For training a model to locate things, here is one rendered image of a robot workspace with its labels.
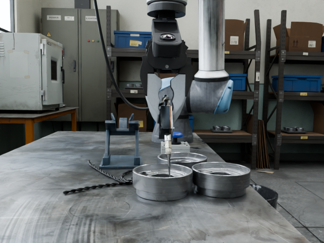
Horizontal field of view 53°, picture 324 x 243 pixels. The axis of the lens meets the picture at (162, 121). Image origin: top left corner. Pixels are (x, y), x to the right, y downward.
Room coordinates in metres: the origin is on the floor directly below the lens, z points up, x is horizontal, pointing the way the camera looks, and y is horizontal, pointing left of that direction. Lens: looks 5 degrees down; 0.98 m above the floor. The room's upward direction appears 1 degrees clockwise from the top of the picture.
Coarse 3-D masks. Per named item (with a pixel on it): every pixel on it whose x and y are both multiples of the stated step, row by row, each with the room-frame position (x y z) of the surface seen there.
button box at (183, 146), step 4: (164, 144) 0.81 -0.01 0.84; (172, 144) 0.81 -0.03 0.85; (176, 144) 0.81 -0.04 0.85; (180, 144) 0.81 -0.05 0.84; (184, 144) 0.81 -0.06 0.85; (188, 144) 0.82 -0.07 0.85; (164, 148) 0.79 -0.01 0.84; (172, 148) 0.79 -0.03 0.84; (176, 148) 0.79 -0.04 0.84; (180, 148) 0.79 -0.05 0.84; (184, 148) 0.79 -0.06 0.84; (188, 148) 0.79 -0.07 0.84; (164, 152) 0.79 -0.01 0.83
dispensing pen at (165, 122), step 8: (160, 112) 0.58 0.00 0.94; (168, 112) 0.57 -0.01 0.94; (160, 120) 0.58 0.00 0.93; (168, 120) 0.56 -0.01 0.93; (160, 128) 0.55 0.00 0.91; (168, 128) 0.56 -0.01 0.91; (160, 136) 0.58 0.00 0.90; (168, 136) 0.56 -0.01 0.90; (168, 144) 0.55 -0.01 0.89; (168, 152) 0.55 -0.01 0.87; (168, 160) 0.54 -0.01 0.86; (168, 168) 0.53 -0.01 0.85
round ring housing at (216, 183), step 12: (192, 168) 0.57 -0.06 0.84; (204, 168) 0.62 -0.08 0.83; (216, 168) 0.62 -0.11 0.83; (228, 168) 0.62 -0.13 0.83; (240, 168) 0.60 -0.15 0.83; (192, 180) 0.57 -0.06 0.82; (204, 180) 0.54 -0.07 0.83; (216, 180) 0.53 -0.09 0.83; (228, 180) 0.52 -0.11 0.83; (240, 180) 0.53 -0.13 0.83; (204, 192) 0.54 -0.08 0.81; (216, 192) 0.53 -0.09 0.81; (228, 192) 0.53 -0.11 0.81; (240, 192) 0.54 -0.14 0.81
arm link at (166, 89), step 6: (168, 78) 1.12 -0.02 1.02; (162, 84) 1.12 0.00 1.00; (168, 84) 1.11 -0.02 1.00; (162, 90) 1.12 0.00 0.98; (168, 90) 1.11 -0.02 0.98; (162, 96) 1.12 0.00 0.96; (168, 96) 1.11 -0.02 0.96; (186, 96) 1.09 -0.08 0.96; (186, 102) 1.09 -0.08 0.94; (186, 108) 1.11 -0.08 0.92; (180, 114) 1.11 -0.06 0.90; (186, 114) 1.13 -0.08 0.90
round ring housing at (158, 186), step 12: (144, 168) 0.59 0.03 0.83; (156, 168) 0.60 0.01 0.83; (180, 168) 0.59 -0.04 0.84; (144, 180) 0.51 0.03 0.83; (156, 180) 0.51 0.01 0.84; (168, 180) 0.51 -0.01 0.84; (180, 180) 0.51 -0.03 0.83; (144, 192) 0.52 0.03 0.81; (156, 192) 0.51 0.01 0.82; (168, 192) 0.51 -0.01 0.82; (180, 192) 0.52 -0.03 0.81
